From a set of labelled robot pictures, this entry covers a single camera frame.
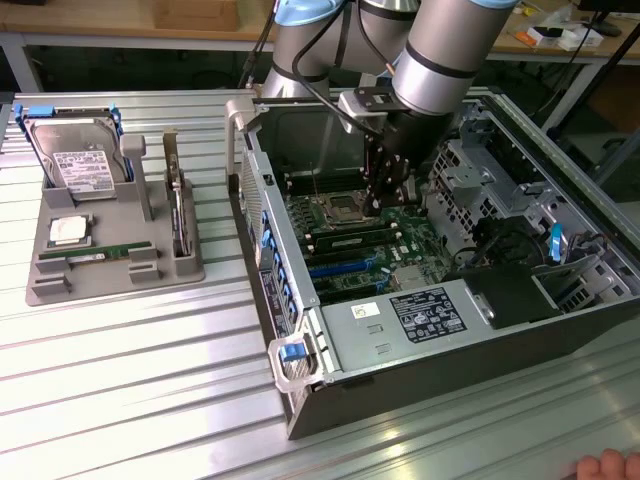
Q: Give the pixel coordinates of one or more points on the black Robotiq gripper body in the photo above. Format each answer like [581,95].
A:
[420,135]

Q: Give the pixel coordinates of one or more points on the green RAM stick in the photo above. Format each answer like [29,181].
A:
[115,251]
[350,240]

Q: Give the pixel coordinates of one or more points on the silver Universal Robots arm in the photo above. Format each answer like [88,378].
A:
[440,50]

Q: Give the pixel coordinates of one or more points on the black RAM slot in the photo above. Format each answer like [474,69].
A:
[325,188]
[355,253]
[350,228]
[325,178]

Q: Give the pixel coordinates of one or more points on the person's hand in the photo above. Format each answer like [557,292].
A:
[612,467]

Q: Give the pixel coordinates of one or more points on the CPU socket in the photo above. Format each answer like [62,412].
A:
[342,207]

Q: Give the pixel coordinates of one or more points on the thin socket locking lever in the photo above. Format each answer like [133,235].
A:
[316,187]

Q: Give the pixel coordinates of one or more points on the green motherboard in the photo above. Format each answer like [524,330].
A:
[415,235]

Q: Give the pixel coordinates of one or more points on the silver metal disk bay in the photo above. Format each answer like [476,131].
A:
[470,200]

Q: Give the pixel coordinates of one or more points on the blue expansion slot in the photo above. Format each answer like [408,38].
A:
[345,268]

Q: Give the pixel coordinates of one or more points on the silver chipset heatsink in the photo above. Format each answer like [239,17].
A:
[412,277]

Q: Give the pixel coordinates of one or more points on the orange and white box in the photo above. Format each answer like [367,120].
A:
[527,36]

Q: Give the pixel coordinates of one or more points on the wooden workbench with clutter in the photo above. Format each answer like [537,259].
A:
[540,50]

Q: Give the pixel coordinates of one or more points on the black fan shroud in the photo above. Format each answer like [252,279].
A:
[510,295]

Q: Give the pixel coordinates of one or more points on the grey power supply unit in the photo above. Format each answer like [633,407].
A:
[360,340]

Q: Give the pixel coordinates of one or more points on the blue plastic latch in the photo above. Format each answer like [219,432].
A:
[555,245]

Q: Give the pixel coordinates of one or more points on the white flat box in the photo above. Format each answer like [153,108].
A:
[580,39]

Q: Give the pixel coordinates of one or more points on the black slanted pole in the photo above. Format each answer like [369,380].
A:
[607,75]

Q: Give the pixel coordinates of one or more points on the graphics card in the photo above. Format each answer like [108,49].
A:
[179,220]

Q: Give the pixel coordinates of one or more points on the open black PC case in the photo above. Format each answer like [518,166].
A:
[450,390]

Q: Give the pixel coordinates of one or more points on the brown cardboard box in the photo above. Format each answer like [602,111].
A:
[195,15]

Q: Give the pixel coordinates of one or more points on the grey parts rack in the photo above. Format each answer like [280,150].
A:
[110,225]

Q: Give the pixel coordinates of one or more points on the silver hard disk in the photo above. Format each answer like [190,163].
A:
[75,145]

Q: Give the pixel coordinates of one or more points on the silver CPU chip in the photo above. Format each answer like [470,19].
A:
[67,231]

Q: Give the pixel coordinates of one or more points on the blue disk caddy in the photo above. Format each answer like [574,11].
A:
[37,111]

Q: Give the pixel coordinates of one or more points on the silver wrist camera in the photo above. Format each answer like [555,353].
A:
[357,107]

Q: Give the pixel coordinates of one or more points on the aluminium profile rail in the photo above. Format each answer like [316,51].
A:
[575,160]

